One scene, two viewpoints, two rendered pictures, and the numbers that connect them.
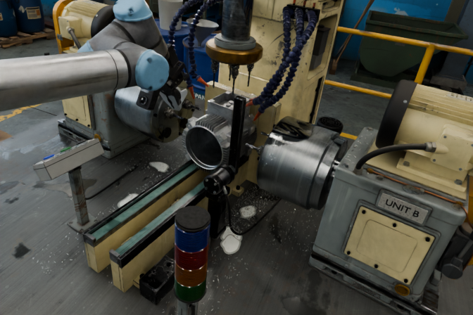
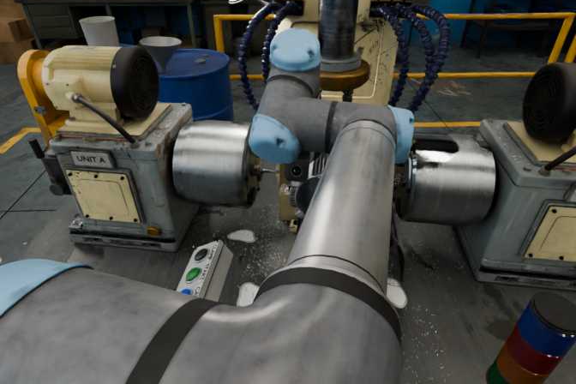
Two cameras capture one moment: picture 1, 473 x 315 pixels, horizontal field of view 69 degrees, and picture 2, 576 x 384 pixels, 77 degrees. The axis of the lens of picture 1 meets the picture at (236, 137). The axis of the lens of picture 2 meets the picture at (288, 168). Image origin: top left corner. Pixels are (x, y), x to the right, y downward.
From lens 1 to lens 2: 0.56 m
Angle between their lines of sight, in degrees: 19
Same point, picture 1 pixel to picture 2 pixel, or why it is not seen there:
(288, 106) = not seen: hidden behind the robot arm
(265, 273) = (451, 309)
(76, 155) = (214, 276)
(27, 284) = not seen: outside the picture
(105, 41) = (302, 110)
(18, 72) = (380, 219)
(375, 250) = (562, 243)
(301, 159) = (464, 177)
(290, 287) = (483, 313)
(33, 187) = not seen: hidden behind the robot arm
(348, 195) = (531, 199)
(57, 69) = (386, 186)
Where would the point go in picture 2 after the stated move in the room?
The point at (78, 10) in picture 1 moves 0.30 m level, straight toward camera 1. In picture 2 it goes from (71, 63) to (132, 95)
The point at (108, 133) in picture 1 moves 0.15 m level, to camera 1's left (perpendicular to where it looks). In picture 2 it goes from (169, 220) to (112, 235)
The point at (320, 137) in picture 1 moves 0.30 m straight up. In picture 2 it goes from (469, 146) to (510, 19)
